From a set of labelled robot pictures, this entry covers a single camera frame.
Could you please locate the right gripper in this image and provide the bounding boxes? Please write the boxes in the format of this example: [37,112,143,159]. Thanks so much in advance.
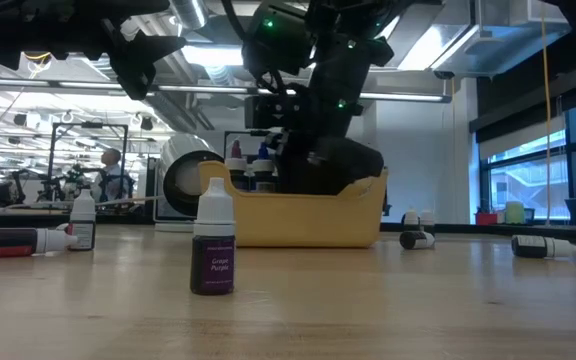
[245,74,385,196]

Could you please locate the yellow plastic bin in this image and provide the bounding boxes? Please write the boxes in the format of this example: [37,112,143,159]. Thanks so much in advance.
[196,159,390,250]

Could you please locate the small white-labelled dropper bottle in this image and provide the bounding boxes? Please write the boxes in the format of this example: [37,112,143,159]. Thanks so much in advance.
[67,188,98,252]

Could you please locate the small red-labelled dropper bottle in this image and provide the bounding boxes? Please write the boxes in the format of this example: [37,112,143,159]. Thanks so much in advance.
[0,227,79,259]

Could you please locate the person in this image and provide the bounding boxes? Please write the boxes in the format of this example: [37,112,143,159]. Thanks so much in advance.
[91,147,135,202]

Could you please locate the black ceiling device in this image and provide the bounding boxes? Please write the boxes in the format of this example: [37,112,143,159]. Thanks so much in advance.
[21,49,55,66]

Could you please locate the grape purple dropper bottle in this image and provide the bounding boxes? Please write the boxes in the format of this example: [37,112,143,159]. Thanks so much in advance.
[189,176,237,297]

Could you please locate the large blue food colouring bottle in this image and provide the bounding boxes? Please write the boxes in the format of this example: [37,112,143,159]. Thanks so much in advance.
[251,141,277,194]

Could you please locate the long ceiling light bar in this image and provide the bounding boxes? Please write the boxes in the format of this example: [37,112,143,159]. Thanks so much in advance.
[0,75,453,104]

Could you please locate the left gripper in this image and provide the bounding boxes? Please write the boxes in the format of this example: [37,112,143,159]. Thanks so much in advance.
[0,0,188,101]

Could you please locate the silver ceiling duct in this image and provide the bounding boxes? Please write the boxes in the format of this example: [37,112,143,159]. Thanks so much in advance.
[167,0,209,30]

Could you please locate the green cup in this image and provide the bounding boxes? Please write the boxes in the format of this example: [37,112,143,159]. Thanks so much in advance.
[504,200,526,225]

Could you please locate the background black robot arms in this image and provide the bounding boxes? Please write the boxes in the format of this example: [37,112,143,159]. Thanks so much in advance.
[7,162,99,204]

